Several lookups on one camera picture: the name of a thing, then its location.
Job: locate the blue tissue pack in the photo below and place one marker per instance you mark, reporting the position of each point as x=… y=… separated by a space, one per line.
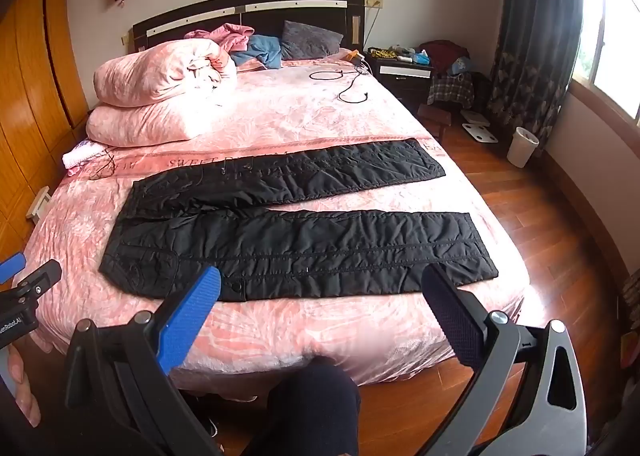
x=422 y=58

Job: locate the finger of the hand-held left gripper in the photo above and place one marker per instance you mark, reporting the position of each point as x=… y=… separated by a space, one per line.
x=11 y=267
x=40 y=278

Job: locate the small white step stool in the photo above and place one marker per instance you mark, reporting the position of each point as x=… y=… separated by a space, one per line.
x=39 y=203

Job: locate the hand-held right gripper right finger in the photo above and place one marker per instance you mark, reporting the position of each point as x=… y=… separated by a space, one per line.
x=452 y=316

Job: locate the dark nightstand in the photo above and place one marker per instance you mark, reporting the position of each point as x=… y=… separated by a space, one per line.
x=400 y=78

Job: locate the pink garment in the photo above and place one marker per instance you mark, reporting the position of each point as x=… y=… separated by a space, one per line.
x=232 y=35

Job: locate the pink upper pillow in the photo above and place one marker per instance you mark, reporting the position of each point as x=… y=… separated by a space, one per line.
x=160 y=71

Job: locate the wooden wardrobe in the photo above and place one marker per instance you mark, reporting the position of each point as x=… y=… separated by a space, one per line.
x=30 y=86

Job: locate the plaid cloth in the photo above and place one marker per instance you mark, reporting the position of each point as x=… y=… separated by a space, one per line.
x=450 y=88

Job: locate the blue white bag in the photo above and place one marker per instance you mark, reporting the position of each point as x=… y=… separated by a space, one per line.
x=459 y=66

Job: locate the person's leg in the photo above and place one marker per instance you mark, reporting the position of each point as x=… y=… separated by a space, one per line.
x=310 y=411

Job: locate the dark wooden headboard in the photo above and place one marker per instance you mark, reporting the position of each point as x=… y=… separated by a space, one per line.
x=210 y=16

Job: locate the white charger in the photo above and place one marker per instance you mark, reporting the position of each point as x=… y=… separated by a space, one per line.
x=356 y=58

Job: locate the window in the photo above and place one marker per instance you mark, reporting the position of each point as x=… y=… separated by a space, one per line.
x=615 y=36

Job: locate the pink pillow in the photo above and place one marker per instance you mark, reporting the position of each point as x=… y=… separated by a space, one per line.
x=160 y=71
x=140 y=125

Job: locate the bed with pink sheet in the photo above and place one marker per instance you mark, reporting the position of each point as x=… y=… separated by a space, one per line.
x=300 y=106

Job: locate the white pink cloth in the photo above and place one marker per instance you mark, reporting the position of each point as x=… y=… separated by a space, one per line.
x=82 y=156

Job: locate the dark patterned curtain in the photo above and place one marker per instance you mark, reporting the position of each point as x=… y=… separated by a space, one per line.
x=537 y=36

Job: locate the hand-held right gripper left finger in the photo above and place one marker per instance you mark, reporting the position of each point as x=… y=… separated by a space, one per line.
x=192 y=316

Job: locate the yellow black packet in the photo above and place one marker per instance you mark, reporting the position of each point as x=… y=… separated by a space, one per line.
x=384 y=54

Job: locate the blue cloth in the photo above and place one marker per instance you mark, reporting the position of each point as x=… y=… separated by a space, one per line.
x=260 y=51

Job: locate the person's left hand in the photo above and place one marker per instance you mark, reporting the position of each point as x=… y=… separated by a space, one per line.
x=25 y=386

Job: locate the wooden stool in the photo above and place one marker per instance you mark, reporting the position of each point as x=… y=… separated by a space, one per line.
x=434 y=118

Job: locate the white trash bin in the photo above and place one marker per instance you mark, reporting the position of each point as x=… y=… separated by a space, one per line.
x=521 y=148

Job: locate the black quilted pants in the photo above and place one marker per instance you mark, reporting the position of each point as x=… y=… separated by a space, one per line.
x=300 y=246

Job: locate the dark red garment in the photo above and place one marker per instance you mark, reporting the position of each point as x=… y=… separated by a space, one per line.
x=442 y=53

